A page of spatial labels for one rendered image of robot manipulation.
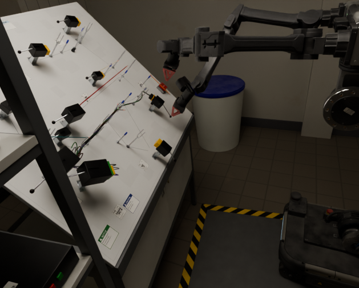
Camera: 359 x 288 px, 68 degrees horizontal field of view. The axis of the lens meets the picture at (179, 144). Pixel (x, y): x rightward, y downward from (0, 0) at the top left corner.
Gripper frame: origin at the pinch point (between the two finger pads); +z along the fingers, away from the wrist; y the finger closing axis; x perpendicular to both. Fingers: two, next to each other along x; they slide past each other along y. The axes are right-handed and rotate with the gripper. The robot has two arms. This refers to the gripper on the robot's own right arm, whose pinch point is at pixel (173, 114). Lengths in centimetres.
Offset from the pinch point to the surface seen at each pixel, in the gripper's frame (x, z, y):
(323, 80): 121, -36, -141
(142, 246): 15, 25, 68
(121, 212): -3, 6, 70
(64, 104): -47, -1, 40
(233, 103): 57, 23, -107
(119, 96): -31.1, 1.9, 10.4
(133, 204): 0, 6, 63
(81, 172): -24, -10, 74
